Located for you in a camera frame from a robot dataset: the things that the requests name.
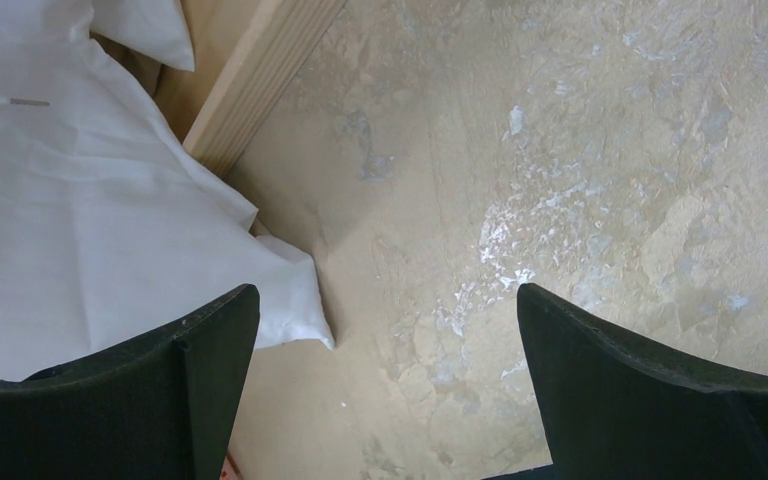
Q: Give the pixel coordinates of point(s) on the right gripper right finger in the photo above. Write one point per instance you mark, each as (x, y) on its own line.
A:
(617, 405)

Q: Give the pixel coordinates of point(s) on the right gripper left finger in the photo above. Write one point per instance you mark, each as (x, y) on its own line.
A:
(158, 406)

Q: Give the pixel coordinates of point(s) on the white shorts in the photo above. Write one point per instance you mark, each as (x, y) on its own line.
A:
(108, 228)

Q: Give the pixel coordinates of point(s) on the wooden clothes rack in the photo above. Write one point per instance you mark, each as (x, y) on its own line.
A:
(212, 70)

